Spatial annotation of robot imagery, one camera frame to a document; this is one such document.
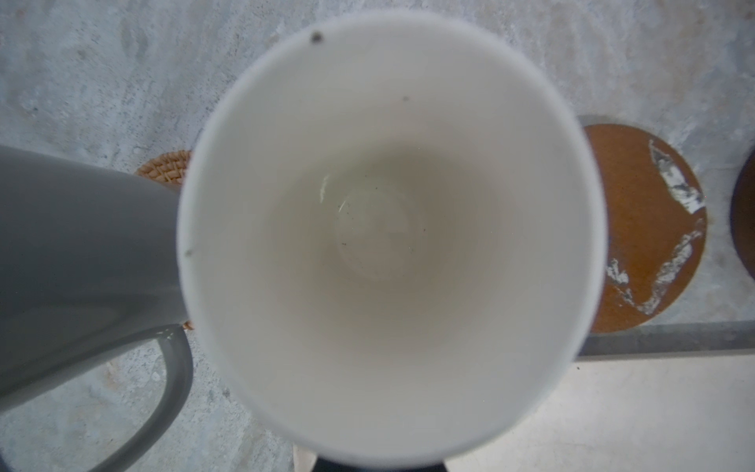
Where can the white mug blue handle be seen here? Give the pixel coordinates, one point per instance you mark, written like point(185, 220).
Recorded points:
point(392, 238)

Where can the woven rattan coaster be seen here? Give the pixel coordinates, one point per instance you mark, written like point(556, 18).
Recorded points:
point(161, 180)

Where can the scratched brown wooden coaster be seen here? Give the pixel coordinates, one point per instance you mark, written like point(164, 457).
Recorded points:
point(657, 225)

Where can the grey mug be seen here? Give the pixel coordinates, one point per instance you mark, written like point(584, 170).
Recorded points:
point(88, 271)

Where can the plain brown wooden coaster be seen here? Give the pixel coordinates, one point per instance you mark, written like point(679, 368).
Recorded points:
point(742, 215)

